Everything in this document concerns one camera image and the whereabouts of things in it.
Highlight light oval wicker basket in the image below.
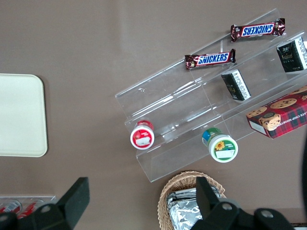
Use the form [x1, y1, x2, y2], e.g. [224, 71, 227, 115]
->
[157, 170, 227, 230]

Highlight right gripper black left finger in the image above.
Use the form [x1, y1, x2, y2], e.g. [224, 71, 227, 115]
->
[0, 176, 91, 230]

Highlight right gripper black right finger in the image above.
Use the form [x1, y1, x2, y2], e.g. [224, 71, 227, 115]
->
[191, 176, 297, 230]

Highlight red cola bottle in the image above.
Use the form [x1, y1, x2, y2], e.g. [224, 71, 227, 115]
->
[0, 200, 22, 216]
[18, 200, 43, 220]

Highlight cream plastic tray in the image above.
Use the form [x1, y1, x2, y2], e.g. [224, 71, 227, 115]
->
[0, 73, 48, 158]

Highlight red tartan cookie box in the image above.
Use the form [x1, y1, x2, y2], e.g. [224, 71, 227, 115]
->
[246, 85, 307, 139]

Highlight clear acrylic stepped shelf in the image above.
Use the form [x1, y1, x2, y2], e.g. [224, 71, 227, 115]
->
[114, 8, 307, 184]

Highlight Snickers bar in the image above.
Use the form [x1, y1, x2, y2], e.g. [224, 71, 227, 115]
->
[230, 18, 286, 43]
[184, 48, 236, 70]

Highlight green lidded jar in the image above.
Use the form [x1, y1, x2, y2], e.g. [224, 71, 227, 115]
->
[201, 127, 239, 163]

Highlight silver foil pouch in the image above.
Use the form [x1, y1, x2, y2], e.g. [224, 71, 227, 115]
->
[166, 187, 227, 230]

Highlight small black box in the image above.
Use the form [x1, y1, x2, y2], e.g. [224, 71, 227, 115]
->
[276, 36, 307, 73]
[220, 69, 252, 104]

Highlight red lidded jar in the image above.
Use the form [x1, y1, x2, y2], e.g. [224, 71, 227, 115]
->
[130, 120, 156, 150]

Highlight black blurred cable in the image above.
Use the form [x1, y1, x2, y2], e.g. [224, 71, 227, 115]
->
[296, 134, 307, 213]

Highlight clear acrylic bottle rack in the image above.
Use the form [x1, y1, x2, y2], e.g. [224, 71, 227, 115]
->
[0, 195, 57, 216]

